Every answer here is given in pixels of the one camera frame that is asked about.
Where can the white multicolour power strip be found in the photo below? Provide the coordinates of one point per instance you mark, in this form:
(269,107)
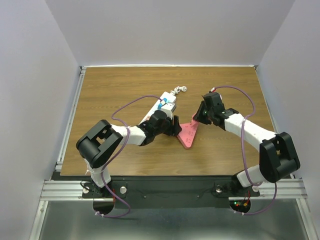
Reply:
(153,109)

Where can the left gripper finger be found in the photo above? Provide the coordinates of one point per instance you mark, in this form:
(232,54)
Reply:
(175,130)
(175,121)

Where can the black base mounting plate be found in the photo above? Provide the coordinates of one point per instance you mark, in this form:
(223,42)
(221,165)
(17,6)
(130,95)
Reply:
(164,192)

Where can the aluminium rail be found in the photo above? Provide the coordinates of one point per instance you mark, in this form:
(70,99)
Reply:
(63,190)
(66,136)
(279,107)

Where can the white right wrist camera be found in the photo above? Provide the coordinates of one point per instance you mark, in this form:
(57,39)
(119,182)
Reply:
(214,89)

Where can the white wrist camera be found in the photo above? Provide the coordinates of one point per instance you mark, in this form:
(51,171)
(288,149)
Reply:
(169,109)
(214,89)

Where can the aluminium front rail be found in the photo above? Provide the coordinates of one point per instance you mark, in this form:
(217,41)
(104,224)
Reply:
(63,190)

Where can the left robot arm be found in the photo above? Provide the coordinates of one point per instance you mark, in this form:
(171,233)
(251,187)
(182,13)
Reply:
(97,146)

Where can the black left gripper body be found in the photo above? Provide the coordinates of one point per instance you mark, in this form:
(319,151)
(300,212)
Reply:
(163,129)

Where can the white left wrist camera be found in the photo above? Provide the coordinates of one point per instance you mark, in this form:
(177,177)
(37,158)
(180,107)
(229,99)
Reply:
(169,109)

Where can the blue square plug adapter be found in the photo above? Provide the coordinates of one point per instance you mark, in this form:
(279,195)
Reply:
(163,102)

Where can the pink triangular power strip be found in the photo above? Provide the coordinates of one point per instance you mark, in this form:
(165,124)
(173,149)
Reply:
(188,132)

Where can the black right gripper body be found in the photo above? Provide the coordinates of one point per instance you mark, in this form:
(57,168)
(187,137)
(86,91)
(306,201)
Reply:
(210,113)

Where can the aluminium left side rail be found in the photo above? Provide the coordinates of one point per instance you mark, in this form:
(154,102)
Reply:
(66,136)

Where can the aluminium right side rail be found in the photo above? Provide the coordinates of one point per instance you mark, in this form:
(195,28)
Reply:
(279,107)

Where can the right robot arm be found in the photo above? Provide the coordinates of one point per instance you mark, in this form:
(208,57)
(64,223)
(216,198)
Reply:
(278,157)

